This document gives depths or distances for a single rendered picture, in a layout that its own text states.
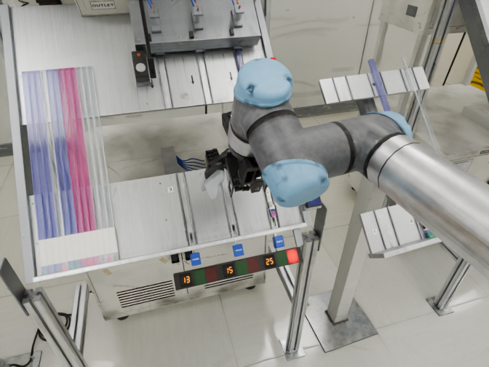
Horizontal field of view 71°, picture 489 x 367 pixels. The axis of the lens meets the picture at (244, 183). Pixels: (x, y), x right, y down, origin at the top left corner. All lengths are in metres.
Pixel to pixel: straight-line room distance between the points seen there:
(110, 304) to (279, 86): 1.24
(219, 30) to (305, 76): 2.05
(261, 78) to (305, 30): 2.45
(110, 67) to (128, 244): 0.47
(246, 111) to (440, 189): 0.25
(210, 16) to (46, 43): 0.44
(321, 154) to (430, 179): 0.12
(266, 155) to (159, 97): 0.59
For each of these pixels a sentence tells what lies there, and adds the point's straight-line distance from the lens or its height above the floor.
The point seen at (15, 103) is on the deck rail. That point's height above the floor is 1.01.
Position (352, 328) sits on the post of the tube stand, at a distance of 1.62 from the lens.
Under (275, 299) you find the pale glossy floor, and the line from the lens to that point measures 1.65.
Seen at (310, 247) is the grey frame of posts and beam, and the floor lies 0.61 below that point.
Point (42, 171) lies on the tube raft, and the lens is 0.95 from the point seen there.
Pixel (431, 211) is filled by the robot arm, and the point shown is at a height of 1.12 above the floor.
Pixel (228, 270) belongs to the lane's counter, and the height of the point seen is 0.66.
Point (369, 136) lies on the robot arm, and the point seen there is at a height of 1.14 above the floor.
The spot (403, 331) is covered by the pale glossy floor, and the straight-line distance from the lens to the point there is 1.70.
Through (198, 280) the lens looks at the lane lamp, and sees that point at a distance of 0.89.
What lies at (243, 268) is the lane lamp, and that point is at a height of 0.66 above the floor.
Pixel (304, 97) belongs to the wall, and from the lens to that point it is 3.08.
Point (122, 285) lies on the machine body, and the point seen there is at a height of 0.26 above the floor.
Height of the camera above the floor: 1.36
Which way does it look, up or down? 37 degrees down
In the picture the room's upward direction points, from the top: straight up
